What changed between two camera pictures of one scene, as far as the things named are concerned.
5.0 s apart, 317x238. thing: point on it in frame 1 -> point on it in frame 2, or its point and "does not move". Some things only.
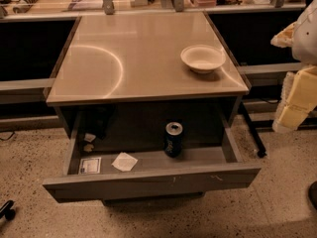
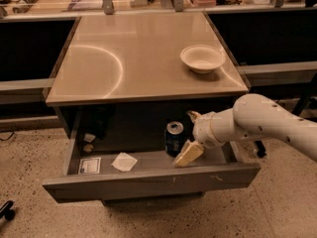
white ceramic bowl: x=203 y=59 does not move
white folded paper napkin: x=124 y=162 does not move
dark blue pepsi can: x=173 y=139 does not move
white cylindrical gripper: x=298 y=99 -> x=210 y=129
